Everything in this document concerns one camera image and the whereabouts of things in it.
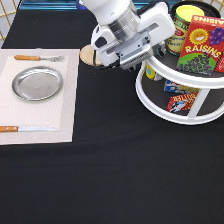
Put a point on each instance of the white two-tier lazy Susan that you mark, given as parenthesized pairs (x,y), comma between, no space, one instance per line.
(208,106)

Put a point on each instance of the black ribbed bowl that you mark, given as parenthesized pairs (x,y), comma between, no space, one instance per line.
(208,9)

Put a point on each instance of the wooden handled fork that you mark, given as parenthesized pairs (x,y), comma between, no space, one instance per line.
(38,58)

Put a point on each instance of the round wooden coaster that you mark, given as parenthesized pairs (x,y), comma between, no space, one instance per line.
(88,56)

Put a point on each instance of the beige woven placemat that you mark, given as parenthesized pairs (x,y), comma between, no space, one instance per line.
(56,112)

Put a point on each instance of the red raisins box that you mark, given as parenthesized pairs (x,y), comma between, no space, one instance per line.
(203,46)

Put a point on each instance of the red white small box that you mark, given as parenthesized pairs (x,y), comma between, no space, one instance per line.
(181,102)

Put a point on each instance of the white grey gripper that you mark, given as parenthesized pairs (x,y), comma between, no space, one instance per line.
(130,38)

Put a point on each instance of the blue yellow small box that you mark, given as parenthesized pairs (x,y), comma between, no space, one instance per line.
(171,86)

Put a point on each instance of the red butter box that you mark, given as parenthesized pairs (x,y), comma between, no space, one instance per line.
(220,63)

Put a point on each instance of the round silver metal plate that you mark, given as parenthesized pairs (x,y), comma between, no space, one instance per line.
(37,83)

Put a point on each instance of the yellow blue tin can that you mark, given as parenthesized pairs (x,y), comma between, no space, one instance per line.
(152,74)

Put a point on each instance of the green yellow parmesan canister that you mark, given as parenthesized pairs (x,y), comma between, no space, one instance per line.
(182,20)

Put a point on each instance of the wooden handled knife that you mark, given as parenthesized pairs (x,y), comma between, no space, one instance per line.
(4,129)

